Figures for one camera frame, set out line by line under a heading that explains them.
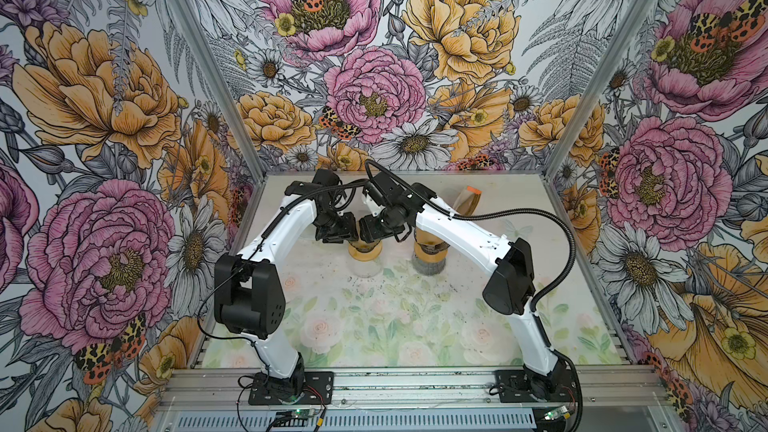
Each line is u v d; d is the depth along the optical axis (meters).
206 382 0.79
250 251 0.49
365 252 0.86
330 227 0.74
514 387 0.73
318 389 0.73
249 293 0.47
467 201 1.06
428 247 0.86
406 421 1.12
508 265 0.52
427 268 0.91
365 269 0.94
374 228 0.75
